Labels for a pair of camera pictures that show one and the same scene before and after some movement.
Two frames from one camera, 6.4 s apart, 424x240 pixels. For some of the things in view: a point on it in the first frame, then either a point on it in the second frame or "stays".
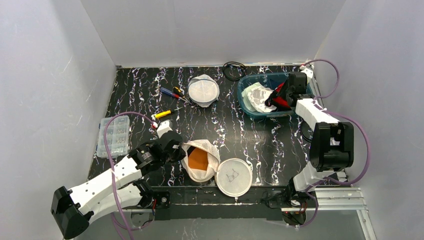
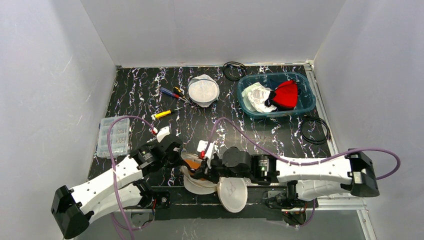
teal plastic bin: x=270 y=80 stays
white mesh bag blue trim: x=203 y=90 stays
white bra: x=254 y=97 stays
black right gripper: x=284 y=96 → x=208 y=167
